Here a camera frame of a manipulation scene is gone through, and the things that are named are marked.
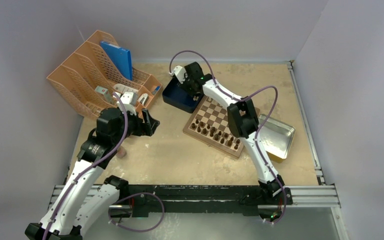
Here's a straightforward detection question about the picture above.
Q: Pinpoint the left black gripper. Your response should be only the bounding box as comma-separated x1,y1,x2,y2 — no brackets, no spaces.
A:
112,107,159,145

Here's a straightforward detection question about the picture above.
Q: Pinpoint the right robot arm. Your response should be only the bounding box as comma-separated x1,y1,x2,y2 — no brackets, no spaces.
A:
171,62,287,204

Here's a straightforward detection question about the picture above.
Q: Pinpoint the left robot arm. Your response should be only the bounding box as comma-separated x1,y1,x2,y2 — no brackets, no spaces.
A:
24,107,160,240

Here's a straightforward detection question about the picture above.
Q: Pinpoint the wooden chess board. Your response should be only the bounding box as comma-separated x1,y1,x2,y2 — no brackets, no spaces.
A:
182,96,244,159

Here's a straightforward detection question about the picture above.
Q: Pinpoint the row of dark chess pieces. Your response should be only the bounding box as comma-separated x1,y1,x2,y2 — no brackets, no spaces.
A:
188,119,241,151

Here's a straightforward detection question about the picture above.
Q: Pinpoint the dark blue tray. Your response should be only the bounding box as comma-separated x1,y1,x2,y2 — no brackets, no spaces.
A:
162,77,203,114

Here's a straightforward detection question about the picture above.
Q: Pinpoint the pink capped bottle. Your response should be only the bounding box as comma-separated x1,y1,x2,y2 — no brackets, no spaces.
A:
116,146,127,159

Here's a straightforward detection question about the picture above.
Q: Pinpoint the small grey box in organizer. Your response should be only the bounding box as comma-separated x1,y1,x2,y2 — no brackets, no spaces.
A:
94,86,113,104

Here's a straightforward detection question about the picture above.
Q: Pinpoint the orange plastic file organizer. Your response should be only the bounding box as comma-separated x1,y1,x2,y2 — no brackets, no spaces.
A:
47,30,163,120

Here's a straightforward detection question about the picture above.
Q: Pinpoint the blue folder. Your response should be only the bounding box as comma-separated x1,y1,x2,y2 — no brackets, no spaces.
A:
99,41,133,81

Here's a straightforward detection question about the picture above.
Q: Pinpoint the metal tin box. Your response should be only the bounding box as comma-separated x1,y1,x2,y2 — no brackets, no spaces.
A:
260,117,296,163

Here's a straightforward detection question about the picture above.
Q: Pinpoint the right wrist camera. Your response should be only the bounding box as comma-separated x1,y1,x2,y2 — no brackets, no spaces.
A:
170,65,188,84

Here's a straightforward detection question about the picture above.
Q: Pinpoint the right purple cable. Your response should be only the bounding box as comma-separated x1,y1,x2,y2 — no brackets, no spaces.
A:
169,50,287,225

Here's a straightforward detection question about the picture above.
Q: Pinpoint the purple cable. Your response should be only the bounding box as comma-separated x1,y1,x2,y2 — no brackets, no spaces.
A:
41,92,166,240
169,50,287,225

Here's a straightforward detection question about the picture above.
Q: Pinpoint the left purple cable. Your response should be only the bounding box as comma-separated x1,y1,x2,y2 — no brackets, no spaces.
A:
41,92,166,240

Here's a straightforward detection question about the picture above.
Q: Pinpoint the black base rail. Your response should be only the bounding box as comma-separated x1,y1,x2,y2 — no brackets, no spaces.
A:
117,184,294,219

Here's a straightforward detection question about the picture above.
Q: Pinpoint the aluminium frame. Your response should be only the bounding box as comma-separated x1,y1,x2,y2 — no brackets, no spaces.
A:
46,184,350,240

